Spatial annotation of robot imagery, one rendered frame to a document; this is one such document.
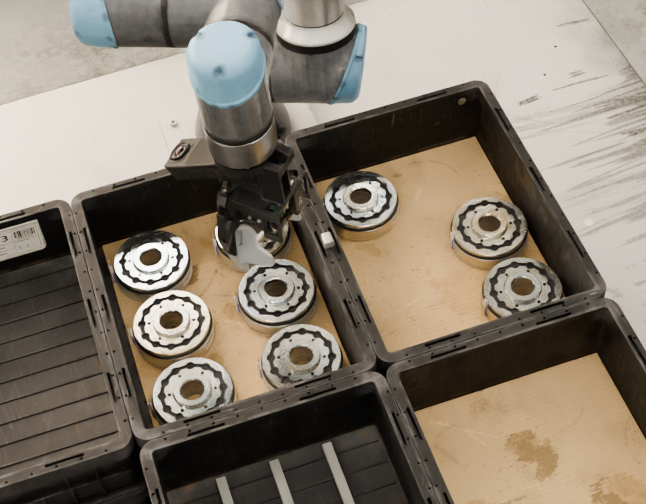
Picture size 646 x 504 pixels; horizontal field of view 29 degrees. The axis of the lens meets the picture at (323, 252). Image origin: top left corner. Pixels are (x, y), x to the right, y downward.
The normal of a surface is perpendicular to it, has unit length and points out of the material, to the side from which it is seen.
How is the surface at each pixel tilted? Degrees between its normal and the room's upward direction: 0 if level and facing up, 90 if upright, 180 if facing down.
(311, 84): 83
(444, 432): 0
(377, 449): 0
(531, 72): 0
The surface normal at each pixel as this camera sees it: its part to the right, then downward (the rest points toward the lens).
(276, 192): -0.44, 0.76
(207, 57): -0.07, -0.57
